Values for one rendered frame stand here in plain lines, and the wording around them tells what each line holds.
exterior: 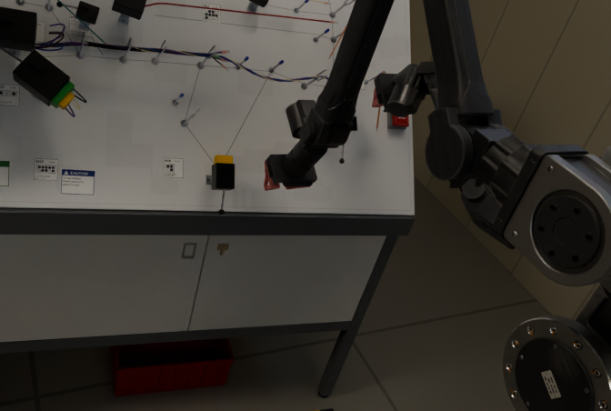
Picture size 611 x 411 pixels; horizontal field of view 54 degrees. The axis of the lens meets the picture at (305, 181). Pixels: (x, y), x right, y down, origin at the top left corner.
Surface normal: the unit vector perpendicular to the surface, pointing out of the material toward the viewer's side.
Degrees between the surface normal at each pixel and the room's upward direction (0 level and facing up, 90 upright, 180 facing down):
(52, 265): 90
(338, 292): 90
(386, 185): 50
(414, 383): 0
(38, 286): 90
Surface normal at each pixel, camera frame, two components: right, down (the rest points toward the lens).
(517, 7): -0.87, 0.04
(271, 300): 0.31, 0.57
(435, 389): 0.25, -0.83
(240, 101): 0.40, -0.10
